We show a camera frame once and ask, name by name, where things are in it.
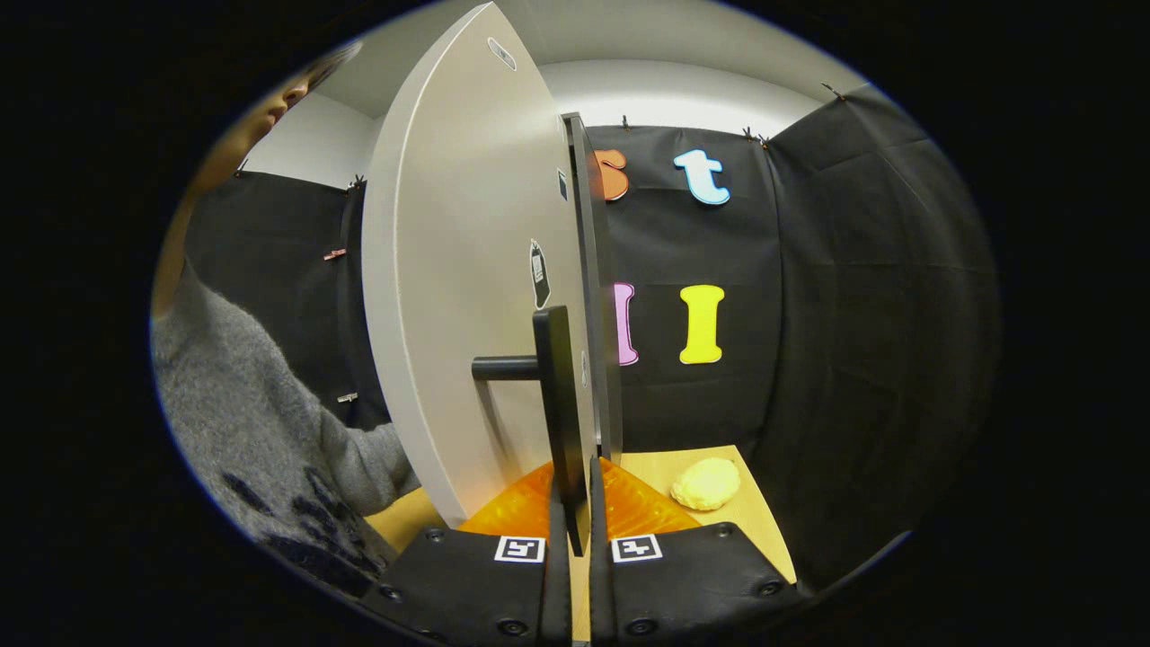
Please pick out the person's grey sweater torso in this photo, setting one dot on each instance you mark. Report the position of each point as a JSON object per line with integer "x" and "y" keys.
{"x": 234, "y": 422}

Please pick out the person's head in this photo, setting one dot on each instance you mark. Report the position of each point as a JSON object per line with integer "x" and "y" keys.
{"x": 260, "y": 117}

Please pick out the yellow sponge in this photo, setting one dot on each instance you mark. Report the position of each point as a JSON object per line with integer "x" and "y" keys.
{"x": 705, "y": 483}

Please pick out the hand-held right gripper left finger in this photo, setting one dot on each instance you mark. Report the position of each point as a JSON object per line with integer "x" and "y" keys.
{"x": 557, "y": 593}

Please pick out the beige cabinet door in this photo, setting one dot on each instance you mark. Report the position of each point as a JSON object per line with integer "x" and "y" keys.
{"x": 449, "y": 270}

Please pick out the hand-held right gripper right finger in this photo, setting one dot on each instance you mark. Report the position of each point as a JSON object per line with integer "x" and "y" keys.
{"x": 604, "y": 593}

